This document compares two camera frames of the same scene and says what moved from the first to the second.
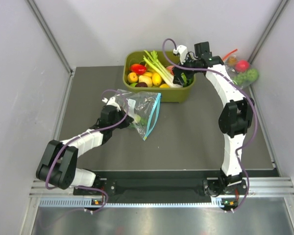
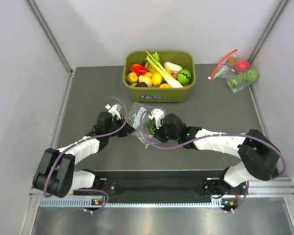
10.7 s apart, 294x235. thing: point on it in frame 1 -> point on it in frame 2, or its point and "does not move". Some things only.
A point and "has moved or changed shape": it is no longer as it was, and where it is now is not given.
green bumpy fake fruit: x=252 y=75 does not move
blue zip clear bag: x=143 y=106 has moved or changed shape
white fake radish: x=132 y=104 -> x=172 y=66
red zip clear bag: x=241 y=73 does not move
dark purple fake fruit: x=141 y=84 does not move
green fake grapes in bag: x=242 y=77 does not move
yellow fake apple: x=132 y=77 does not move
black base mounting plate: x=154 y=183 does not move
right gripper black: x=178 y=78 -> x=158 y=134
